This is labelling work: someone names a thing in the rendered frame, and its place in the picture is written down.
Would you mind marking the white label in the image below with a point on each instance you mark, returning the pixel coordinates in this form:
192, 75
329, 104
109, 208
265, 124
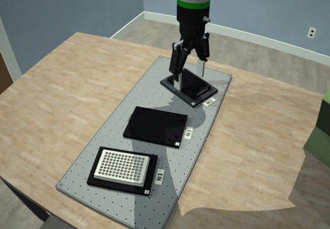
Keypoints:
188, 133
209, 102
159, 177

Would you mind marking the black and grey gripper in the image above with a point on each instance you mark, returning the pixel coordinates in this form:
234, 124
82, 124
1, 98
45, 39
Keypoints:
192, 37

